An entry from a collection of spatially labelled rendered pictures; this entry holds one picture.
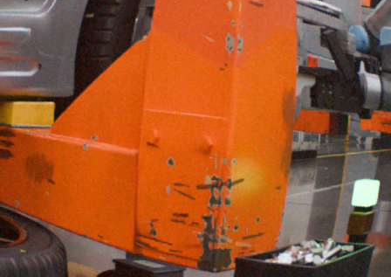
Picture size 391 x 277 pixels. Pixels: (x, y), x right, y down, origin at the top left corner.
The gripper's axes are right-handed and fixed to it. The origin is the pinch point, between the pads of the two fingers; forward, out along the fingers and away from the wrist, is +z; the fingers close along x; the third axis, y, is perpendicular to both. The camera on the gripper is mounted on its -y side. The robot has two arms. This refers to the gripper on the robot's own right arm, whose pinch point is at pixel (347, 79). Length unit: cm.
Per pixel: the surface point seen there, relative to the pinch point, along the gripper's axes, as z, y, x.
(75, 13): 59, 9, -31
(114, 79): 74, -5, -3
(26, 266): 98, -34, 0
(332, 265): 77, -28, 41
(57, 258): 86, -34, -4
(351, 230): 58, -26, 33
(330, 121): -350, -18, -194
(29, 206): 75, -29, -24
